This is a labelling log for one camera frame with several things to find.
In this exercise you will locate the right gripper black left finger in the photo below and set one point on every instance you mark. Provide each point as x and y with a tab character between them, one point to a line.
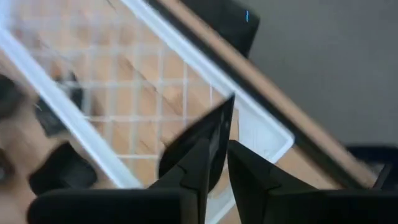
192	186

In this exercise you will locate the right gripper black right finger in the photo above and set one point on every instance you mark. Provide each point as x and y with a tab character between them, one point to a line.
252	180

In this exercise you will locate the white lattice shelf rack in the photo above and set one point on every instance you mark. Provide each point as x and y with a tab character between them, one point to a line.
261	133

